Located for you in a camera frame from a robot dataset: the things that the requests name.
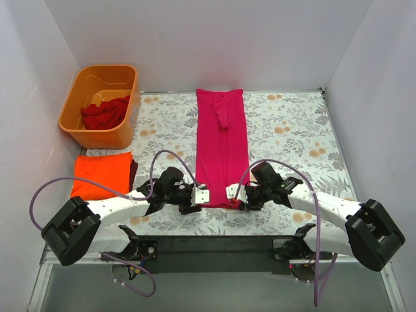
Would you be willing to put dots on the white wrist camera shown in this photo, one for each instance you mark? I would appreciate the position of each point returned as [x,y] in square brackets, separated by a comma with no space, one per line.
[200,196]
[237,192]

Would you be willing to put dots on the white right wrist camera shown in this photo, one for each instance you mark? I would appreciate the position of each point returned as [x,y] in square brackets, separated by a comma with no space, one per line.
[237,192]

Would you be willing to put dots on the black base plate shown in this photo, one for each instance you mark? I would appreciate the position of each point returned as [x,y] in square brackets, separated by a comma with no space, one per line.
[141,250]
[291,250]

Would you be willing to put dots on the floral patterned table mat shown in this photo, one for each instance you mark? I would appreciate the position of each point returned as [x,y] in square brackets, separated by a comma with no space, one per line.
[293,129]

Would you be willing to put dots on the folded dark red t shirt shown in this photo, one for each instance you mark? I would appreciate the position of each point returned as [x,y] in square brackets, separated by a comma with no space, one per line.
[132,174]

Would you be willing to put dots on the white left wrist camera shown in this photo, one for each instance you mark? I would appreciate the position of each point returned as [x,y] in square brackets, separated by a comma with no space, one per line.
[200,196]

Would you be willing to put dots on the orange plastic bin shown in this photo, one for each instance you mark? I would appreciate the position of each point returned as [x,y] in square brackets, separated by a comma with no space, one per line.
[96,84]

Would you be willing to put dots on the folded orange t shirt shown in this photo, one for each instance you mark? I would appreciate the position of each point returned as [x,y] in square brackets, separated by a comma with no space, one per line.
[111,171]

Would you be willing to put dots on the magenta t shirt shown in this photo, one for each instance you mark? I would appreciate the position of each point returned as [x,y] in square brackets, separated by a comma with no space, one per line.
[222,143]

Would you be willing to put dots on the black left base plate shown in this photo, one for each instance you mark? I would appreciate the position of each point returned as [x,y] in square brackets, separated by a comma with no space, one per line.
[141,250]

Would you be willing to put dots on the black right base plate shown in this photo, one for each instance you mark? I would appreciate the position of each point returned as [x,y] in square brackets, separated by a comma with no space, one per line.
[291,250]

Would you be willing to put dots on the aluminium frame rail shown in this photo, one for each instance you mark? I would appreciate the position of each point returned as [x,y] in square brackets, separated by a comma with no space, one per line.
[214,253]

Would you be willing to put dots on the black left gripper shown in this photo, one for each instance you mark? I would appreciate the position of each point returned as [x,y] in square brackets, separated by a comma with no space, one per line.
[189,201]

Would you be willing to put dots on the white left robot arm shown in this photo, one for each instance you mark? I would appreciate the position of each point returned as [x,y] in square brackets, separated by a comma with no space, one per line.
[85,227]

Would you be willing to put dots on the red t shirt in bin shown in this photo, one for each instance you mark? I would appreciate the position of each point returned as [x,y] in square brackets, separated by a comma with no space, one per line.
[107,116]

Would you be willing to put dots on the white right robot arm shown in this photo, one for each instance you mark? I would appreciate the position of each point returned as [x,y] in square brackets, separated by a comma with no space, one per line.
[298,194]

